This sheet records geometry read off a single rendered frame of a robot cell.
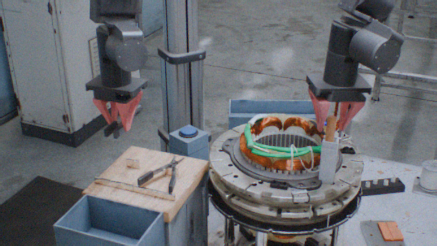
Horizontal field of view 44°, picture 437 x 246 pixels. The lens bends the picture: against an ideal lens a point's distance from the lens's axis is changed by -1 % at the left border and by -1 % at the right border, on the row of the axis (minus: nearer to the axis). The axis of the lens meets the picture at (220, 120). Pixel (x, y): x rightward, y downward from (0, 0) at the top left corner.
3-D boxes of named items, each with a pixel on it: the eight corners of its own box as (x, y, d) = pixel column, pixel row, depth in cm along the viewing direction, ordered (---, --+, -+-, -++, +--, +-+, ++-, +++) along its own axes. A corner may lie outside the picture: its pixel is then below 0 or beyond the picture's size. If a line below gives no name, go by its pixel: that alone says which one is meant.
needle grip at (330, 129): (334, 147, 100) (338, 118, 97) (325, 148, 100) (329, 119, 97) (331, 143, 102) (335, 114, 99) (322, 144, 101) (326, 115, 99)
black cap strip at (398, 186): (404, 192, 155) (405, 185, 154) (356, 197, 153) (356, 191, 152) (397, 183, 160) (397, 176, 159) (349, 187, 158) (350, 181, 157)
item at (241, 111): (313, 189, 157) (321, 100, 144) (318, 211, 147) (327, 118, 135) (228, 187, 158) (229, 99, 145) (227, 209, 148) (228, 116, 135)
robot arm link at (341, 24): (352, 11, 93) (326, 14, 90) (379, 23, 88) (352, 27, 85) (345, 49, 96) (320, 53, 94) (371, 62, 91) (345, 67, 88)
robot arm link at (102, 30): (121, 16, 100) (91, 21, 97) (134, 25, 94) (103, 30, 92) (123, 52, 103) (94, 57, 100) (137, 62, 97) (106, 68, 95)
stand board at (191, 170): (169, 223, 101) (168, 213, 100) (82, 202, 107) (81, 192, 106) (209, 170, 117) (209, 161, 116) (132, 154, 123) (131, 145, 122)
